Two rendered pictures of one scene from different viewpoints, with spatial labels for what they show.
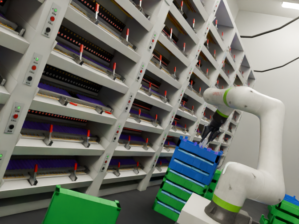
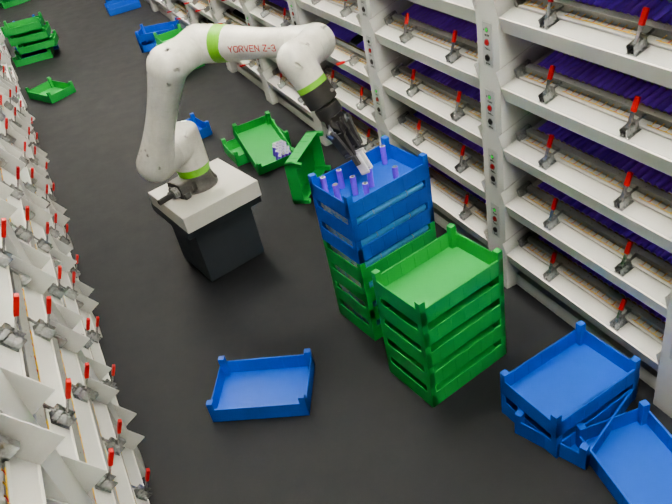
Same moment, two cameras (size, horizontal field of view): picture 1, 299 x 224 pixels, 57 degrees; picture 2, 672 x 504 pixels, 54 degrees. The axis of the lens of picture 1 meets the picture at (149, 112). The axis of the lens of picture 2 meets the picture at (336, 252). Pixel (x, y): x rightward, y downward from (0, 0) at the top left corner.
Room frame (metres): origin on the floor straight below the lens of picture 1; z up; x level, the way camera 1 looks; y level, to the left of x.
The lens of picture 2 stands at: (3.05, -1.81, 1.53)
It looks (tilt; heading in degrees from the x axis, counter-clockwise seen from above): 36 degrees down; 133
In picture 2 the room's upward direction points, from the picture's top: 13 degrees counter-clockwise
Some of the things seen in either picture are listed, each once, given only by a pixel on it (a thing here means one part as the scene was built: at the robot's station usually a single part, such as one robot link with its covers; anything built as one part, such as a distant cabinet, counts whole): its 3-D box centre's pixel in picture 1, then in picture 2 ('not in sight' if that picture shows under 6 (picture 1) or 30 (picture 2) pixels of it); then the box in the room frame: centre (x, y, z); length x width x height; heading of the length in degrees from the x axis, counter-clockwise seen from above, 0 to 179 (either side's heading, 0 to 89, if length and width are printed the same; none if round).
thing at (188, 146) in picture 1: (200, 148); (368, 175); (1.99, -0.44, 0.52); 0.30 x 0.20 x 0.08; 71
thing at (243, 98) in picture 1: (241, 98); (205, 44); (1.41, -0.41, 0.88); 0.18 x 0.13 x 0.12; 10
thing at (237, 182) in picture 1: (236, 185); (183, 149); (1.19, -0.46, 0.49); 0.16 x 0.13 x 0.19; 100
